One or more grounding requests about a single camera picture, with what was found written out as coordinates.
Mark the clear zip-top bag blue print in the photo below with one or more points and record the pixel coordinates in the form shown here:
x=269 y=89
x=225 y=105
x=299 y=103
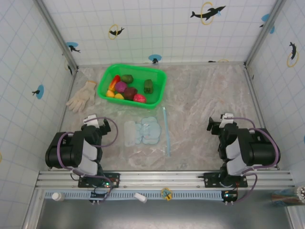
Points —
x=147 y=131

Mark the dark red toy apple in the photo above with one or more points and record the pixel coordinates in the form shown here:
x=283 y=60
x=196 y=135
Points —
x=130 y=93

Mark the aluminium mounting rail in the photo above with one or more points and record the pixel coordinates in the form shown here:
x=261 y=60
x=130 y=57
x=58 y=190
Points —
x=162 y=177

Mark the white plastic tube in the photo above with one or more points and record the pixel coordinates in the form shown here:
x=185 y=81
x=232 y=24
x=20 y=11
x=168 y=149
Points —
x=140 y=197

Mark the pink red toy fruit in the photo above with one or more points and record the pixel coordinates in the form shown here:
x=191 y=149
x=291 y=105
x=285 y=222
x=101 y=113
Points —
x=139 y=98

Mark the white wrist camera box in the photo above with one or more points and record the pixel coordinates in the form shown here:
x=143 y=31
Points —
x=227 y=119
x=91 y=120

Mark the dark green toy pepper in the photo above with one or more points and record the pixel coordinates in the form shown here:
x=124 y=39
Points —
x=148 y=86

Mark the white cotton work glove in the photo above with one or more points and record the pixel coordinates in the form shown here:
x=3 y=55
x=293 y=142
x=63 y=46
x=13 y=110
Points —
x=82 y=97

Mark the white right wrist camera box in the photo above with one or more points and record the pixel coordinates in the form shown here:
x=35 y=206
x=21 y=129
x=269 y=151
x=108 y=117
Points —
x=227 y=119

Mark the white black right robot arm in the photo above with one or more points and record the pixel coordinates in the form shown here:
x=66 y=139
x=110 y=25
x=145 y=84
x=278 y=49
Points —
x=252 y=148

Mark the blue oval whale wall sticker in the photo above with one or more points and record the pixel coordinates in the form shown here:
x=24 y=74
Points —
x=39 y=91
x=155 y=58
x=72 y=46
x=268 y=20

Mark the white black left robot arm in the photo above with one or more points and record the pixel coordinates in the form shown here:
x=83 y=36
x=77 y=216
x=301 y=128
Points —
x=69 y=150

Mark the yellow toy fruit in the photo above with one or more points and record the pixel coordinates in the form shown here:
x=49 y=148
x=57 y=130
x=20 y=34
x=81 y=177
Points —
x=110 y=93
x=119 y=96

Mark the green plastic basket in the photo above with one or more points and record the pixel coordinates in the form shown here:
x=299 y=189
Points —
x=157 y=82

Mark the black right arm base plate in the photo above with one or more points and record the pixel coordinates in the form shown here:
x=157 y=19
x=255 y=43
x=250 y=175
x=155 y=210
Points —
x=209 y=178

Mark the yellow tree sticker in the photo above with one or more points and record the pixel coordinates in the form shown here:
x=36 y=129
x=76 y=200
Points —
x=166 y=193

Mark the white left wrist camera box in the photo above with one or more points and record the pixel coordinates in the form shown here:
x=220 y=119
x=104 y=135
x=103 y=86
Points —
x=91 y=120

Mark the aluminium frame post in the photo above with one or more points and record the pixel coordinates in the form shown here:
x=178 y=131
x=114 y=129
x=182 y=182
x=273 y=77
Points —
x=264 y=33
x=57 y=35

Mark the purple toy vegetable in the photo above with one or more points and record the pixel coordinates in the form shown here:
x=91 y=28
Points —
x=121 y=87

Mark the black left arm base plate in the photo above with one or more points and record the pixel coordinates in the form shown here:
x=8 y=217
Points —
x=112 y=179

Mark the cup of white sticks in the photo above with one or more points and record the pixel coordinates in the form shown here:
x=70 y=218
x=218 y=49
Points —
x=288 y=195

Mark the small white bottle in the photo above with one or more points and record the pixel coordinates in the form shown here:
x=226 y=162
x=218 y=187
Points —
x=57 y=196

